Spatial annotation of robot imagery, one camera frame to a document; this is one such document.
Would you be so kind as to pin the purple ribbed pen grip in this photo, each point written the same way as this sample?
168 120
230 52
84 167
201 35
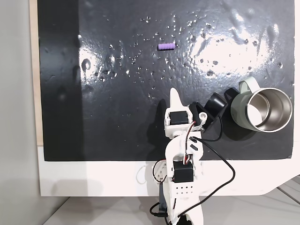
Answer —
166 46

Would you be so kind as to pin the black camera box with mount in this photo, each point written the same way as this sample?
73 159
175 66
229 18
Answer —
215 103

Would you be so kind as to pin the black base clamp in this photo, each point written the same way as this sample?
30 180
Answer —
162 197

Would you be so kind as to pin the black glossy mat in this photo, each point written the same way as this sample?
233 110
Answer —
117 105

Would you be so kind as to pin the green steel-lined mug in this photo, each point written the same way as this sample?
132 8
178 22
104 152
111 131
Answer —
239 110

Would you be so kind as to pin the white board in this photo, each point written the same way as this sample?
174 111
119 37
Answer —
93 178

